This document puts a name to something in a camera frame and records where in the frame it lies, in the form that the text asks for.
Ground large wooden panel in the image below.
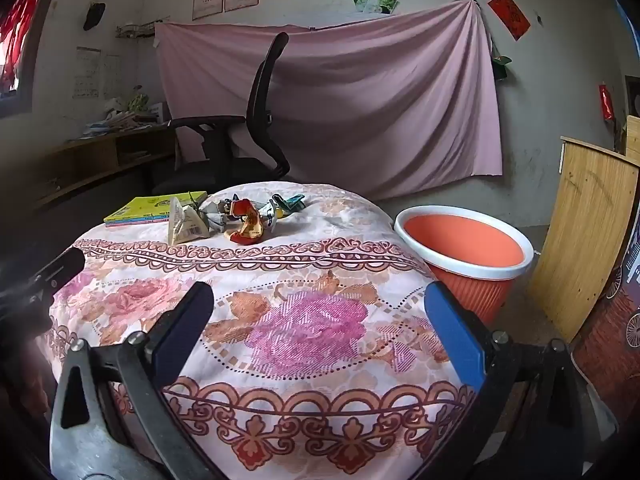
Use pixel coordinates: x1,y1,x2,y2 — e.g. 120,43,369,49
527,136,640,343

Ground red paper envelope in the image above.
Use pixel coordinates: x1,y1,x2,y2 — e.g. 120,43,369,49
487,0,532,41

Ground pink hanging cloth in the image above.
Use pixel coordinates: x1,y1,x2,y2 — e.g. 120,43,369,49
154,0,503,200

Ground wooden wall desk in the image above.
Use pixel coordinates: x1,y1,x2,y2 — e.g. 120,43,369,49
30,125,178,208

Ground bicycle print curtain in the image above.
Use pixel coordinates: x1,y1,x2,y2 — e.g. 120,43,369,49
570,210,640,431

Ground orange bin with white rim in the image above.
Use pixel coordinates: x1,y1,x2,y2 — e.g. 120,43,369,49
394,205,535,326

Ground yellow book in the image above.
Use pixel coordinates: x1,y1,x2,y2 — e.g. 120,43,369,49
103,191,208,228

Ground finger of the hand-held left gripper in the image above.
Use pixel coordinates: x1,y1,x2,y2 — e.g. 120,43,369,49
30,248,86,286

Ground black hanging object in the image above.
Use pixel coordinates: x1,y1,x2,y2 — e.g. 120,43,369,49
82,2,107,32

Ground small wooden board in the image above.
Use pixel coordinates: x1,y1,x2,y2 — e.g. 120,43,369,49
625,115,640,161

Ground floral tablecloth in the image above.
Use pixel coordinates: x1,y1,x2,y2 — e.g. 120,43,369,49
35,181,476,480

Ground red wrapper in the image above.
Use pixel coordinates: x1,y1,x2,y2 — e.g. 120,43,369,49
224,199,266,245

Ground black office chair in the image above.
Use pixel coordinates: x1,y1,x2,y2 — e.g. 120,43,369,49
150,31,292,196

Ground pile of papers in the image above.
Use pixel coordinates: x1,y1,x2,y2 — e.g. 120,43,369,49
67,95,168,141

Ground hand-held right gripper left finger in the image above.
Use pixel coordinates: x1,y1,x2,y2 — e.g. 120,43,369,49
50,282,221,480

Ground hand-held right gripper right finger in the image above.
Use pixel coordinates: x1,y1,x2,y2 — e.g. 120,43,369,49
415,281,586,480

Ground silver wrapper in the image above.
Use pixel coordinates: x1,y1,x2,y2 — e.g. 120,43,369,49
200,194,281,233

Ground beige triangular wrapper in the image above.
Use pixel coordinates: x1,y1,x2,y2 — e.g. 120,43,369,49
167,195,211,247

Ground red hanging packet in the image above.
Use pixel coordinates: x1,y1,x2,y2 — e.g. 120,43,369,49
598,82,615,121

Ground green wrapper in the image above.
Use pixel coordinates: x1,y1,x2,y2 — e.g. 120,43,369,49
270,192,307,218

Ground wall calendar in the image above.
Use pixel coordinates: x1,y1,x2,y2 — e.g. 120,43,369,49
72,47,102,100

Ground red window hanging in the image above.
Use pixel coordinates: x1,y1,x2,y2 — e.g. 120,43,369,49
0,0,43,93

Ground wire wall rack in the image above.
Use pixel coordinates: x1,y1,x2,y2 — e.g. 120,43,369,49
116,21,160,39

